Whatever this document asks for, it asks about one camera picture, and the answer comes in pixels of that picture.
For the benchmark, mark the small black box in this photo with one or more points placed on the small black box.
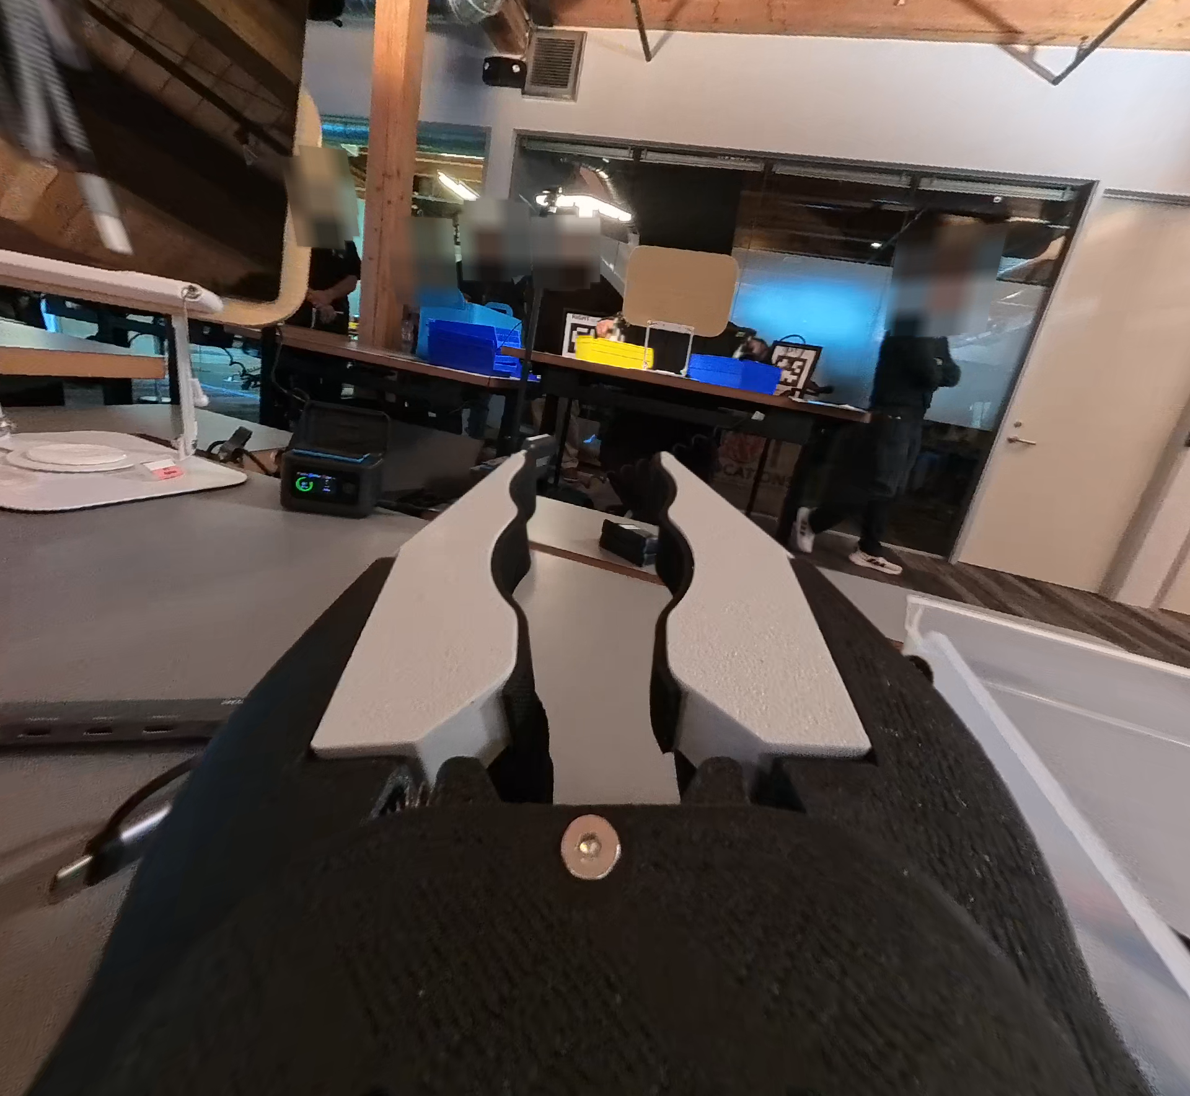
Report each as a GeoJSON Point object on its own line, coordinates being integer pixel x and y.
{"type": "Point", "coordinates": [627, 542]}

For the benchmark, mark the wooden top table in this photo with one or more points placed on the wooden top table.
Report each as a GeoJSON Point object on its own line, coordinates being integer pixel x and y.
{"type": "Point", "coordinates": [372, 346]}
{"type": "Point", "coordinates": [696, 384]}

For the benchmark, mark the white door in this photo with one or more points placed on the white door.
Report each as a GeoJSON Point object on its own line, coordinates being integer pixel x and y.
{"type": "Point", "coordinates": [1068, 390]}

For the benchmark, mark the grey usb hub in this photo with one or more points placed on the grey usb hub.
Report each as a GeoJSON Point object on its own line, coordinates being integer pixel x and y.
{"type": "Point", "coordinates": [112, 723]}

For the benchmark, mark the glass office partition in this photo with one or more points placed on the glass office partition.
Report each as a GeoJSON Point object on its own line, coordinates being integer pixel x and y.
{"type": "Point", "coordinates": [837, 229]}

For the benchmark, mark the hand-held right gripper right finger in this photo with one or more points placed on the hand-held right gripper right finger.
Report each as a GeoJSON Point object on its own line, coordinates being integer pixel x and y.
{"type": "Point", "coordinates": [762, 649]}

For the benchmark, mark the clear plastic bin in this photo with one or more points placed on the clear plastic bin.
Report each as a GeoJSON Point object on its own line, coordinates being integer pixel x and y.
{"type": "Point", "coordinates": [1068, 742]}

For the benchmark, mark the printed cardboard box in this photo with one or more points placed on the printed cardboard box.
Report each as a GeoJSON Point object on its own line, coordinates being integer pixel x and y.
{"type": "Point", "coordinates": [753, 472]}

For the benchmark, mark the blue storage bins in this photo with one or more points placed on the blue storage bins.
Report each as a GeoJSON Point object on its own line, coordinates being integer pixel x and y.
{"type": "Point", "coordinates": [464, 339]}

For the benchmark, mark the metal ceiling brace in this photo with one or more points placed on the metal ceiling brace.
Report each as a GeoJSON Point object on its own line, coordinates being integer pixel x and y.
{"type": "Point", "coordinates": [1098, 25]}

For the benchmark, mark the printed tag board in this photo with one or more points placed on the printed tag board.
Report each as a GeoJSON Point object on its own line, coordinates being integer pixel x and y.
{"type": "Point", "coordinates": [797, 368]}
{"type": "Point", "coordinates": [579, 332]}

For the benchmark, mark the large beige framed mirror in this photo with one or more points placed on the large beige framed mirror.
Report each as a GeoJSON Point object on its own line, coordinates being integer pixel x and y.
{"type": "Point", "coordinates": [186, 138]}

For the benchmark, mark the white mirror stand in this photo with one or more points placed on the white mirror stand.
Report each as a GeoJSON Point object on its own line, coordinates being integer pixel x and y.
{"type": "Point", "coordinates": [92, 472]}

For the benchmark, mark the wooden support post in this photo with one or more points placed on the wooden support post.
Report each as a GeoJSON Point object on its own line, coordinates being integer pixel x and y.
{"type": "Point", "coordinates": [397, 138]}

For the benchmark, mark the black power station green display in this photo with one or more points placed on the black power station green display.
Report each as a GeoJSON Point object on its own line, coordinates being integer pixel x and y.
{"type": "Point", "coordinates": [336, 443]}

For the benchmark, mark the grey wall vent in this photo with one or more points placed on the grey wall vent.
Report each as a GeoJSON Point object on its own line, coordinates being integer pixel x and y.
{"type": "Point", "coordinates": [555, 61]}

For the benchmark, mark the dark blue storage bin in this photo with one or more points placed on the dark blue storage bin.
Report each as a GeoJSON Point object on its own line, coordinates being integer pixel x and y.
{"type": "Point", "coordinates": [735, 375]}

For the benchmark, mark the small beige rounded board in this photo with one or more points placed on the small beige rounded board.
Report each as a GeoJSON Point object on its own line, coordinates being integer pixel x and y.
{"type": "Point", "coordinates": [681, 287]}

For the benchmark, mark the yellow storage bin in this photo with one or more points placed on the yellow storage bin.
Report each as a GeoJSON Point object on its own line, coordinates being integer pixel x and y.
{"type": "Point", "coordinates": [614, 350]}

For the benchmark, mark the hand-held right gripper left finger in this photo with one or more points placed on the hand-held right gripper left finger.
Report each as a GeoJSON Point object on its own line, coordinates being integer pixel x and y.
{"type": "Point", "coordinates": [417, 649]}

